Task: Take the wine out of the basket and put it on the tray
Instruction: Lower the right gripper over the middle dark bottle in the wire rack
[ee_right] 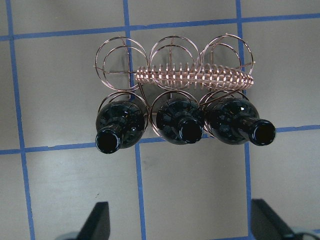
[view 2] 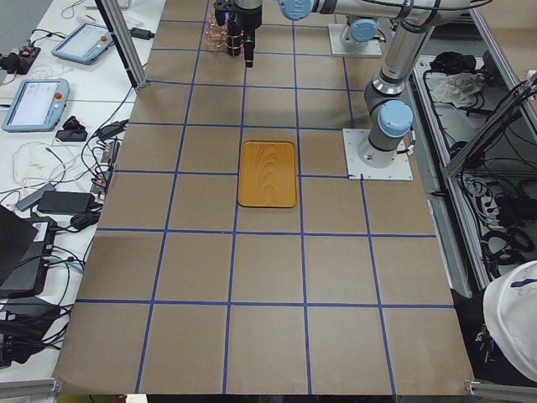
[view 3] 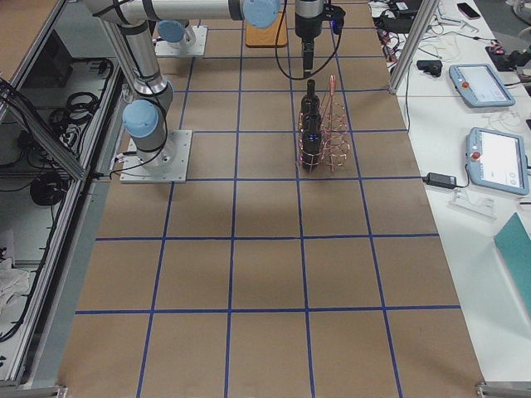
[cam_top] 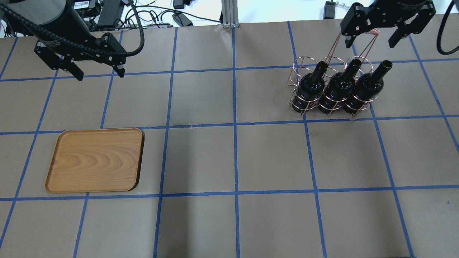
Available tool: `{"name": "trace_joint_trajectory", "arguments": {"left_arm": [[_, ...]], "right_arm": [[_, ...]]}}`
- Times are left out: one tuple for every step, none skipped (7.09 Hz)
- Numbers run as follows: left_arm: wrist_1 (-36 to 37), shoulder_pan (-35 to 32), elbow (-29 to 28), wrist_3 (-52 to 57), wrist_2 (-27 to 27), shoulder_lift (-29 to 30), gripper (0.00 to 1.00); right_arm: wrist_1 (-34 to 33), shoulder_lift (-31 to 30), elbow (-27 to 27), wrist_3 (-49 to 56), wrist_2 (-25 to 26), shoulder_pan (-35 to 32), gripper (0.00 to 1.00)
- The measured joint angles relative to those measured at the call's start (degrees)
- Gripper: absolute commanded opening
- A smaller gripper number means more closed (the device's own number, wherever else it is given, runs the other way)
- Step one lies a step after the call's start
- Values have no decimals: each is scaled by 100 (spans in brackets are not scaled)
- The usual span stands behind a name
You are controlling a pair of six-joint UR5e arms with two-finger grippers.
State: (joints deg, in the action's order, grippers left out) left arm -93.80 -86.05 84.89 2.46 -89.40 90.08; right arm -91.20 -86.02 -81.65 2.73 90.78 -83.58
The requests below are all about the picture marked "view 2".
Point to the white cap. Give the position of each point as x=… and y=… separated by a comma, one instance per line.
x=509, y=311

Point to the black power adapter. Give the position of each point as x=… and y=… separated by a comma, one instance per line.
x=139, y=33

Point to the near teach pendant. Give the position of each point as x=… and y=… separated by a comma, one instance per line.
x=37, y=106

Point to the copper wire bottle basket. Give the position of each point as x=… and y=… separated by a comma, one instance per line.
x=216, y=31

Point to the teach pendant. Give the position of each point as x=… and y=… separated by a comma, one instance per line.
x=37, y=106
x=85, y=44

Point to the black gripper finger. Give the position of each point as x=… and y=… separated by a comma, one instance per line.
x=248, y=56

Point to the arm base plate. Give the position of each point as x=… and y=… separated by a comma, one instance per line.
x=364, y=162
x=344, y=45

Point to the aluminium frame post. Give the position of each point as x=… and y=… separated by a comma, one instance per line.
x=113, y=18

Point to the far teach pendant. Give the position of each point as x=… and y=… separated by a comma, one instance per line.
x=85, y=44

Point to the crumpled white cloth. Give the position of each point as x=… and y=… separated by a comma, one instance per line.
x=459, y=90

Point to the wooden tray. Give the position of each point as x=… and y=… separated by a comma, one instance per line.
x=267, y=174

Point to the dark wine bottle in basket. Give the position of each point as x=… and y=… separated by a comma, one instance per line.
x=234, y=36

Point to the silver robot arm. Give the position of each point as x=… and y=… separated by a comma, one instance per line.
x=249, y=18
x=391, y=118

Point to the black power brick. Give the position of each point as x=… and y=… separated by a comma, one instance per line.
x=65, y=203

